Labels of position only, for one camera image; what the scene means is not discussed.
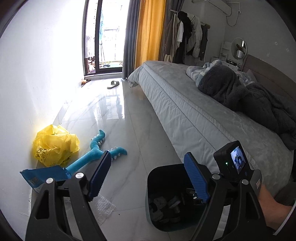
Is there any teal trash bin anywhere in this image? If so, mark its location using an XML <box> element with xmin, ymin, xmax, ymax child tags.
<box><xmin>145</xmin><ymin>163</ymin><xmax>206</xmax><ymax>232</ymax></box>

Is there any person's right hand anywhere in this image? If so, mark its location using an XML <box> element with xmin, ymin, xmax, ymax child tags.
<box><xmin>258</xmin><ymin>184</ymin><xmax>292</xmax><ymax>230</ymax></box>

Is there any clear bubble wrap piece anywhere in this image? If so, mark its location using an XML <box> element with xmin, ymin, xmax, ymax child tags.
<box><xmin>90</xmin><ymin>194</ymin><xmax>115</xmax><ymax>225</ymax></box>

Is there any blue snack bag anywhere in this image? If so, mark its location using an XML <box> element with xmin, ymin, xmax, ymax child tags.
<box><xmin>20</xmin><ymin>165</ymin><xmax>72</xmax><ymax>189</ymax></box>

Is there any yellow plastic bag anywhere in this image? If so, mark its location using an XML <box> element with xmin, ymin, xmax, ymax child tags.
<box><xmin>32</xmin><ymin>125</ymin><xmax>80</xmax><ymax>167</ymax></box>

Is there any grey mattress bed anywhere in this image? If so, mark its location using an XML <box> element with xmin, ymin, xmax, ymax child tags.
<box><xmin>128</xmin><ymin>61</ymin><xmax>293</xmax><ymax>195</ymax></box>

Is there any dark grey fleece blanket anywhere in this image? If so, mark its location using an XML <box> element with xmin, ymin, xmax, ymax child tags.
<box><xmin>197</xmin><ymin>65</ymin><xmax>295</xmax><ymax>151</ymax></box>

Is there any grey slipper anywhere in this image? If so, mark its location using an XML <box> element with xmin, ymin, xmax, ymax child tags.
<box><xmin>107</xmin><ymin>80</ymin><xmax>120</xmax><ymax>89</ymax></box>

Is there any light blue patterned blanket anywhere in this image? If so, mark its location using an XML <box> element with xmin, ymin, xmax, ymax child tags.
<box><xmin>186</xmin><ymin>59</ymin><xmax>257</xmax><ymax>86</ymax></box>

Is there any brown headboard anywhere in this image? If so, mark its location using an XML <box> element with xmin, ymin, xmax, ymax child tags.
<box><xmin>242</xmin><ymin>54</ymin><xmax>296</xmax><ymax>102</ymax></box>

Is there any white shelf dresser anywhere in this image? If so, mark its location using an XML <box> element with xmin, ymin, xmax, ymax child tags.
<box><xmin>210</xmin><ymin>42</ymin><xmax>242</xmax><ymax>72</ymax></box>

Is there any grey curtain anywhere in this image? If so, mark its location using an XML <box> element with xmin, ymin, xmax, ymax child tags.
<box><xmin>122</xmin><ymin>0</ymin><xmax>140</xmax><ymax>79</ymax></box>

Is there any round vanity mirror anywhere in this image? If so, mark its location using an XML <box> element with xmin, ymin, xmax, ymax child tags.
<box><xmin>231</xmin><ymin>38</ymin><xmax>247</xmax><ymax>60</ymax></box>

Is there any hanging clothes rack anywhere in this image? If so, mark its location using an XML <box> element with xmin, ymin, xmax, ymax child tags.
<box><xmin>161</xmin><ymin>10</ymin><xmax>211</xmax><ymax>65</ymax></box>

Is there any yellow curtain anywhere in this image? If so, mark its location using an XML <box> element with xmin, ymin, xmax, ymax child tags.
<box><xmin>134</xmin><ymin>0</ymin><xmax>166</xmax><ymax>68</ymax></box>

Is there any white air conditioner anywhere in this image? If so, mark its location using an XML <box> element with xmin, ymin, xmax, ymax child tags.
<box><xmin>191</xmin><ymin>0</ymin><xmax>232</xmax><ymax>16</ymax></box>

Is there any black action camera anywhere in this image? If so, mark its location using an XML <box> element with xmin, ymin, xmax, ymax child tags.
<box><xmin>213</xmin><ymin>141</ymin><xmax>253</xmax><ymax>182</ymax></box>

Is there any window door frame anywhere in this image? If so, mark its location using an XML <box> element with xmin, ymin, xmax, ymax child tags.
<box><xmin>83</xmin><ymin>0</ymin><xmax>130</xmax><ymax>76</ymax></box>

